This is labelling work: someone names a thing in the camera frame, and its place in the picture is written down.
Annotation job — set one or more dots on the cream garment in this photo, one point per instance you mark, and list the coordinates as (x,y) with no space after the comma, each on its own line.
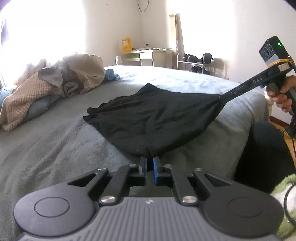
(30,71)

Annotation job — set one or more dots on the person's black pants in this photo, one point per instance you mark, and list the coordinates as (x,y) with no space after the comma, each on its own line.
(261,157)

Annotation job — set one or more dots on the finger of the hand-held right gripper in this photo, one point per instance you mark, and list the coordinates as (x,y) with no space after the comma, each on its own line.
(235,93)

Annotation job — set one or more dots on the group of shoes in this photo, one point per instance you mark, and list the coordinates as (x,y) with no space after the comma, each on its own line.
(196,59)

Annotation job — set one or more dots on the cream carved bedpost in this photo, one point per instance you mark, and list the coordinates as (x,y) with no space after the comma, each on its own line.
(118,60)

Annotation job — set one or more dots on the cardboard sheet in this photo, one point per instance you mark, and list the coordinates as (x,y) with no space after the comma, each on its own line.
(175,32)

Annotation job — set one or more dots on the light blue cloth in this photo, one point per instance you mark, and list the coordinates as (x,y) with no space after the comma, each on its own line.
(112,75)

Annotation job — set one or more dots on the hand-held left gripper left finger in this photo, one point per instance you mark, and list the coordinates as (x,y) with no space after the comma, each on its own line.
(143,166)

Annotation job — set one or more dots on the person's green fuzzy jacket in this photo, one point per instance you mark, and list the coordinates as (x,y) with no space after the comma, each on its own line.
(281,185)

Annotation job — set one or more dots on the yellow box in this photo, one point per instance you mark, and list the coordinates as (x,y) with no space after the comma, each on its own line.
(126,45)

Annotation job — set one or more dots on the person's right hand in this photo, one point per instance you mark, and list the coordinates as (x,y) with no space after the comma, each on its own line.
(281,97)

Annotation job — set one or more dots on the cream desk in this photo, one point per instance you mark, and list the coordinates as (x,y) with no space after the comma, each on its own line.
(145,56)

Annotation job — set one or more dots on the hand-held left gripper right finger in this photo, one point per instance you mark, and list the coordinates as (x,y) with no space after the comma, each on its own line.
(156,169)

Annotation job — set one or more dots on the black t-shirt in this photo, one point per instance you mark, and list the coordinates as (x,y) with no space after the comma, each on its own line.
(157,115)

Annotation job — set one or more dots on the grey-blue folded garment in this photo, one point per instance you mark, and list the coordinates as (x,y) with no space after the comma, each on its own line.
(39,107)

